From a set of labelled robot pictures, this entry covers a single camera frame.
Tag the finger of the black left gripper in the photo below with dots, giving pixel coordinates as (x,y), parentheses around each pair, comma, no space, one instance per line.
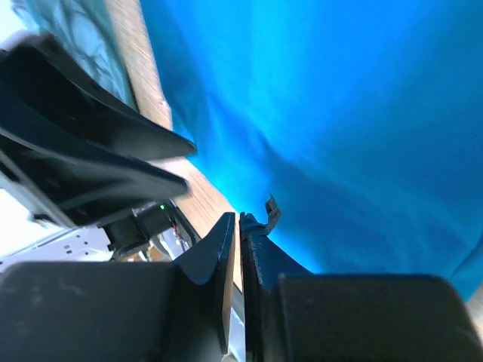
(62,179)
(47,78)

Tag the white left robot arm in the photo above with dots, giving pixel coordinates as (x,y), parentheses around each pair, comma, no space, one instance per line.
(85,243)

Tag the blue t shirt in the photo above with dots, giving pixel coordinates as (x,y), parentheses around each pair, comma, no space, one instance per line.
(363,119)

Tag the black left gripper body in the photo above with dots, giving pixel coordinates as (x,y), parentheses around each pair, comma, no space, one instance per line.
(141,225)

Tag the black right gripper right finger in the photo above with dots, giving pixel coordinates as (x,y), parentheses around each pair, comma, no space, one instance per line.
(292,314)

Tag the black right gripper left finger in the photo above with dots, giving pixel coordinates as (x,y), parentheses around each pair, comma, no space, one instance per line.
(122,311)

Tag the teal mesh laundry basket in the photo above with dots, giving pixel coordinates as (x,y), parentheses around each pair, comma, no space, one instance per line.
(85,30)

